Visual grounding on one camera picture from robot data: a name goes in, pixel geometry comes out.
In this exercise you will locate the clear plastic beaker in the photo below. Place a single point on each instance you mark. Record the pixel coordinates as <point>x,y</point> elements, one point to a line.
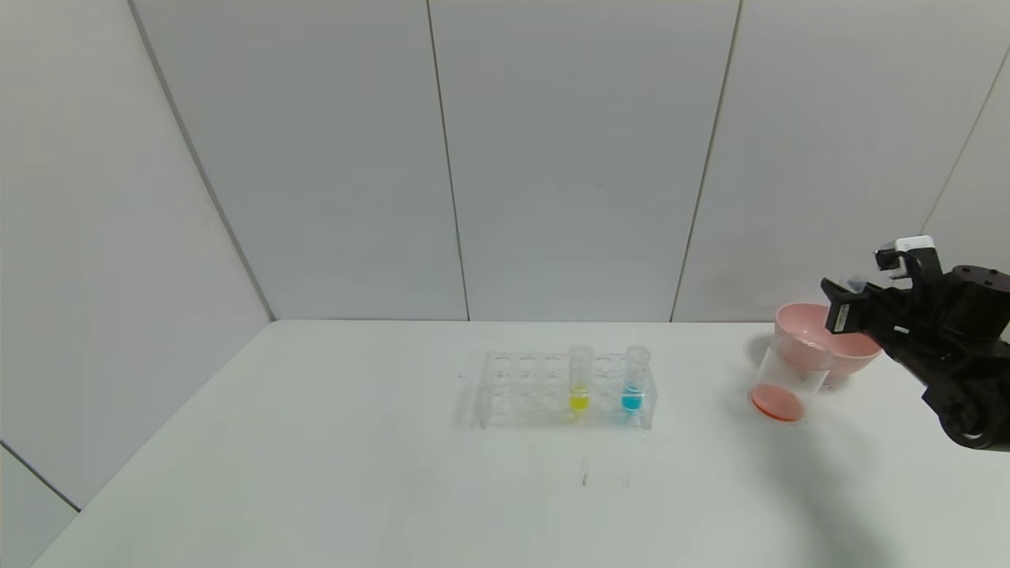
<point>781,394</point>

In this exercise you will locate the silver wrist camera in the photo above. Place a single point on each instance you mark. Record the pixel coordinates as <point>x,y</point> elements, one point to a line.
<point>911,251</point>

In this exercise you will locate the test tube with yellow pigment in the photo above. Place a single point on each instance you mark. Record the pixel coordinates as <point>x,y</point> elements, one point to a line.
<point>579,398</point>

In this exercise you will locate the test tube with blue pigment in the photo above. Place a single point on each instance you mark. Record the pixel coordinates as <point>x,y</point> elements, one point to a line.
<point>631,398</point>

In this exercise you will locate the clear acrylic test tube rack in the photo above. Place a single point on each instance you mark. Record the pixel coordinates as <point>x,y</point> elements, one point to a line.
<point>529,410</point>

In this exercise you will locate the pink bowl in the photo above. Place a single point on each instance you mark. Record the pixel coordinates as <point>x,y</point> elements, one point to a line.
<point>805,331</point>

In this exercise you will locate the test tube with red pigment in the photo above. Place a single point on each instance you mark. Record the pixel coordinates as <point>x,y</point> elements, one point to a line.
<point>856,282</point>

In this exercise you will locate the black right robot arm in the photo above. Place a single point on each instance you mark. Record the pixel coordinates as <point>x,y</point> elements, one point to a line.
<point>970,355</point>

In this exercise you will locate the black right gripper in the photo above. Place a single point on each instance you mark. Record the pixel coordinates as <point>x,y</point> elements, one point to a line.
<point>841,315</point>

